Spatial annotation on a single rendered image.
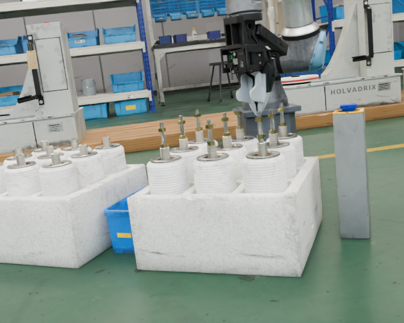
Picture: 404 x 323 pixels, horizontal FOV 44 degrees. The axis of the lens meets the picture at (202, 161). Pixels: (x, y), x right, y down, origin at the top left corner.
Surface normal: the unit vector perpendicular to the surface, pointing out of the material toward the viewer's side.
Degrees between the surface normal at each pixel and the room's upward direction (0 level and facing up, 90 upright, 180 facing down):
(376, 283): 0
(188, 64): 90
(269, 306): 0
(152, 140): 90
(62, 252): 90
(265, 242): 90
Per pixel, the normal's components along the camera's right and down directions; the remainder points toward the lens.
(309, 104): 0.14, 0.18
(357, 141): -0.34, 0.22
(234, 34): 0.73, 0.05
